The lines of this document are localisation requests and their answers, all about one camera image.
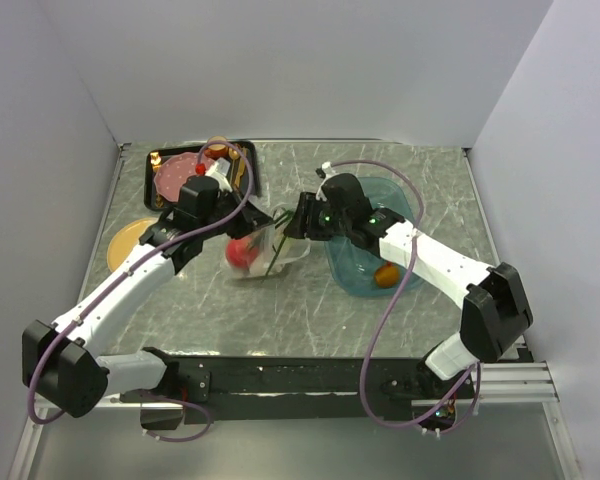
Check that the aluminium frame rail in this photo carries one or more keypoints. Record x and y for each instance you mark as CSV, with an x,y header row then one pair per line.
x,y
235,381

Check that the green toy long beans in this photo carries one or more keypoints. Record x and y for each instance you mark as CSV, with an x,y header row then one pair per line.
x,y
280,223

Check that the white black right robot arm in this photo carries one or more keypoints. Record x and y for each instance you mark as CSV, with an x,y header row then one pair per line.
x,y
494,307

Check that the orange cup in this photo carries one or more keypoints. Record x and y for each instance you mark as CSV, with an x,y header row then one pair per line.
x,y
217,148

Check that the gold fork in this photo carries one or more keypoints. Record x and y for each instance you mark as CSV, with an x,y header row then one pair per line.
x,y
155,162

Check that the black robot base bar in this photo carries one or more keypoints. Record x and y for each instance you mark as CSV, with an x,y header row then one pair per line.
x,y
170,415

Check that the gold knife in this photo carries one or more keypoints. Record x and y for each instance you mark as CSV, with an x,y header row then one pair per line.
x,y
239,167

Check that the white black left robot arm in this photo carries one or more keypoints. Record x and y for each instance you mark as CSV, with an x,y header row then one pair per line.
x,y
64,361

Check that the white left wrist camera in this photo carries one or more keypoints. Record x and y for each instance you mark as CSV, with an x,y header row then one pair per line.
x,y
219,171

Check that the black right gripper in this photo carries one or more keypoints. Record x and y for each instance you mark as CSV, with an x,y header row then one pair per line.
x,y
306,210

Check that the orange toy tangerine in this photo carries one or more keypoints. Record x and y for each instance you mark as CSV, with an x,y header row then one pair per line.
x,y
387,276

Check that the clear polka dot zip bag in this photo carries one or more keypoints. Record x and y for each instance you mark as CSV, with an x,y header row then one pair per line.
x,y
292,251

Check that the cream round plate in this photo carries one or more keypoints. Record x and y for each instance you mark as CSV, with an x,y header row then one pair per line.
x,y
125,240

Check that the pink polka dot plate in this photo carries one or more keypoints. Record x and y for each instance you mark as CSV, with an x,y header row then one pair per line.
x,y
174,173

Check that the black serving tray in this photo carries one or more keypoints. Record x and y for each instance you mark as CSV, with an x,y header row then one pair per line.
x,y
165,153

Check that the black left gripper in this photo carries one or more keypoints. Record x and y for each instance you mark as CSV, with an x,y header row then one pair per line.
x,y
249,219

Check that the red toy apple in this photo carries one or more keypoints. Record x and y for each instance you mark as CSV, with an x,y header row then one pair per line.
x,y
241,253

